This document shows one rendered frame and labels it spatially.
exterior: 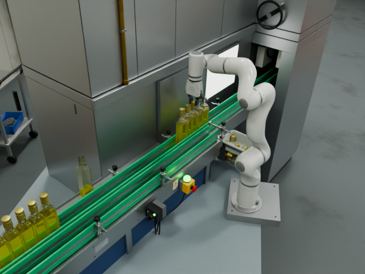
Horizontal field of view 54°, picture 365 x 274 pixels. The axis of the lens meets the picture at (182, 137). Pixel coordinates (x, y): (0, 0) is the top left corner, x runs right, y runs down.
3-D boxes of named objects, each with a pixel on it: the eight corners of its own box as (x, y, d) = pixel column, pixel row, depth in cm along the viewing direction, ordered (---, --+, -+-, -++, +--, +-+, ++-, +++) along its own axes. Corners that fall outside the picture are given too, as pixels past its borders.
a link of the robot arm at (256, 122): (239, 165, 208) (256, 153, 217) (256, 174, 201) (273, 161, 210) (242, 86, 181) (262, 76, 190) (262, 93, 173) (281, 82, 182)
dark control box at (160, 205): (155, 209, 203) (155, 198, 198) (166, 216, 199) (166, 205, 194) (145, 217, 198) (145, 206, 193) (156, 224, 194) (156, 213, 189)
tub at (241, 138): (231, 138, 262) (232, 128, 257) (258, 150, 251) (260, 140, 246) (218, 149, 251) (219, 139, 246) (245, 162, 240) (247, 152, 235)
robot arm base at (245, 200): (262, 193, 231) (266, 172, 220) (260, 216, 217) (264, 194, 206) (233, 188, 235) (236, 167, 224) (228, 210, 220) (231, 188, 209)
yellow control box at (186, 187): (185, 184, 221) (186, 174, 217) (195, 189, 217) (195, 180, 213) (178, 190, 217) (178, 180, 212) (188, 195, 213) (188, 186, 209)
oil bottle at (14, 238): (24, 255, 161) (8, 210, 145) (31, 261, 158) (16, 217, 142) (12, 263, 157) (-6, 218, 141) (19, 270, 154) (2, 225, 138)
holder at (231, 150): (224, 144, 269) (225, 127, 260) (256, 159, 256) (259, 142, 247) (211, 155, 258) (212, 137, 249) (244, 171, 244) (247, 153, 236)
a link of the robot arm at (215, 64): (243, 52, 194) (203, 51, 216) (222, 59, 185) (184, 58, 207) (244, 68, 197) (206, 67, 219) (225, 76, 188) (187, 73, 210)
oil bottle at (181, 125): (180, 143, 234) (181, 114, 222) (187, 146, 231) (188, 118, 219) (175, 147, 231) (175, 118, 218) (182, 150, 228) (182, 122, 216)
